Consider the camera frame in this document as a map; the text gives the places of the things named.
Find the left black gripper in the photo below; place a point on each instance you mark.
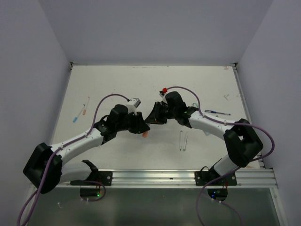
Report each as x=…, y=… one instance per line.
x=140, y=125

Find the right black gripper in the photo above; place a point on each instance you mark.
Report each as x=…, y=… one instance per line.
x=154, y=117

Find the purple capped white pen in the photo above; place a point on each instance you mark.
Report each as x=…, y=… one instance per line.
x=180, y=140

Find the green white pen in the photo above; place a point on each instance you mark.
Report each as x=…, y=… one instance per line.
x=185, y=141

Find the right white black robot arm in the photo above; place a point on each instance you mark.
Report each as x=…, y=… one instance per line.
x=241, y=141

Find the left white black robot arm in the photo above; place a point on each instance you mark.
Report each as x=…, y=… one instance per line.
x=44, y=168

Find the thin orange capped pen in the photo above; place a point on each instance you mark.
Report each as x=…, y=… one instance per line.
x=86, y=105

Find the blue ballpoint pen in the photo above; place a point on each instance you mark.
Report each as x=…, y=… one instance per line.
x=215, y=112

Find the light blue capped pen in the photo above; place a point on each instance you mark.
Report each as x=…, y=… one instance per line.
x=79, y=114

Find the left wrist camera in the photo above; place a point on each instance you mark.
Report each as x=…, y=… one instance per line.
x=133, y=104

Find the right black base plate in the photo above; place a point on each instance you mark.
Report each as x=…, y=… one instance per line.
x=205, y=175

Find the aluminium rail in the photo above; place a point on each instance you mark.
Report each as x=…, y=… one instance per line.
x=250, y=178

